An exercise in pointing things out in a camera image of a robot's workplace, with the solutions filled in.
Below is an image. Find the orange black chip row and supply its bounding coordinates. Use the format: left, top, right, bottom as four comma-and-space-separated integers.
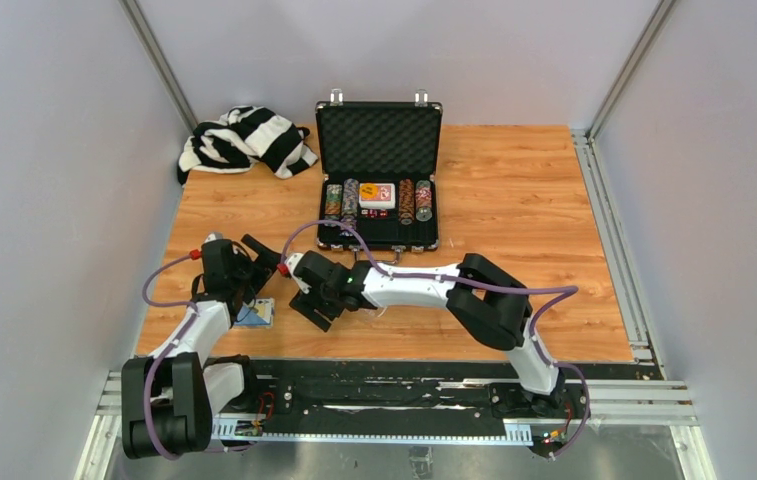
398, 179, 415, 226

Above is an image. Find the black white striped cloth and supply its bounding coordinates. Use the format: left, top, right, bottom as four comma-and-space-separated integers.
176, 105, 319, 185

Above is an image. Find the yellow big blind button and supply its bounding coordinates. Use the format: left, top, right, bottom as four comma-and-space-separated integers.
359, 183, 381, 201

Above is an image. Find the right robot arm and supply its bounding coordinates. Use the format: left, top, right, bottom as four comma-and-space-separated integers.
279, 251, 566, 417

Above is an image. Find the blue card deck box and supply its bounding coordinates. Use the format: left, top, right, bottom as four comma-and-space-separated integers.
232, 298, 275, 328

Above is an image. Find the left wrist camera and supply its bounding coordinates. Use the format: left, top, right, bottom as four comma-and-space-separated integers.
203, 232, 224, 244

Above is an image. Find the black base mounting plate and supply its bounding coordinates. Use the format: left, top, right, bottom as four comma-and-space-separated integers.
214, 359, 590, 439

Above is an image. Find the black poker set case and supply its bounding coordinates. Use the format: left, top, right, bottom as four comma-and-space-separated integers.
315, 90, 444, 251

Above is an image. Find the red green chip row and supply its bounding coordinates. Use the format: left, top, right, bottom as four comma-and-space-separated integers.
414, 180, 433, 211

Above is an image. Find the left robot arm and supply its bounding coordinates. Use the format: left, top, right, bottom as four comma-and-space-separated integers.
121, 232, 281, 460

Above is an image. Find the red playing card deck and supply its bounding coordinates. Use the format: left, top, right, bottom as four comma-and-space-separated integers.
358, 183, 396, 210

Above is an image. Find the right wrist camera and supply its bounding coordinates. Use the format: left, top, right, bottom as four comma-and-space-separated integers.
285, 252, 310, 294

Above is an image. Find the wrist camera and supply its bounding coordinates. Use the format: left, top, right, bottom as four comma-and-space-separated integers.
203, 232, 224, 244
285, 252, 310, 294

